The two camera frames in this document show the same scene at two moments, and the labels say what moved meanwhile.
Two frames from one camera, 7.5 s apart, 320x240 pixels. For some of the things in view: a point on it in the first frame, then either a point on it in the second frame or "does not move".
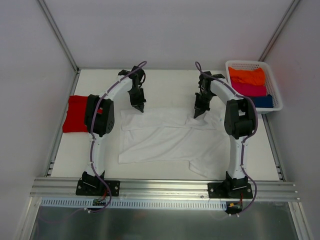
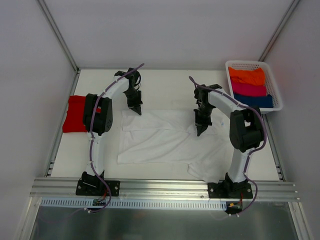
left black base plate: x=97 y=188 does not move
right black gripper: x=200 y=105 to x=202 y=121
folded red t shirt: x=75 y=119 does not move
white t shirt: x=164 y=135 does not move
